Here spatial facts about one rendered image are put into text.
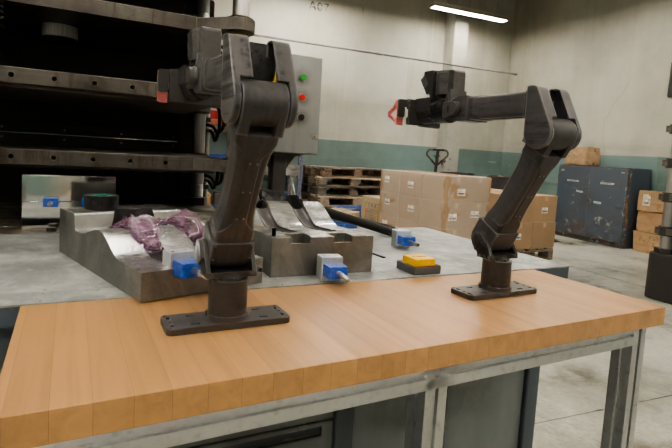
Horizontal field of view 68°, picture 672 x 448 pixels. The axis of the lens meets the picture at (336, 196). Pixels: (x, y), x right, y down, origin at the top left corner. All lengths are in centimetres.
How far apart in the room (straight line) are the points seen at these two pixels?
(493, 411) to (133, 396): 119
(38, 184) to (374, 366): 135
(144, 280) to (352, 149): 774
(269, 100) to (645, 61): 809
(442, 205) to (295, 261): 392
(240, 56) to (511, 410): 133
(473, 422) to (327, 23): 758
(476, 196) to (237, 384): 468
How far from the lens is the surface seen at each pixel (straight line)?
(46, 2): 192
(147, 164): 185
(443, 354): 83
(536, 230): 605
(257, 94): 67
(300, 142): 205
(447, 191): 497
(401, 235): 156
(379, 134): 880
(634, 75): 867
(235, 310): 82
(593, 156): 842
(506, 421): 169
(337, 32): 865
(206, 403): 67
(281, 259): 112
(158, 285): 97
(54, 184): 184
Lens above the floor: 108
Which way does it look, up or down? 5 degrees down
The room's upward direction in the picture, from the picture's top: 3 degrees clockwise
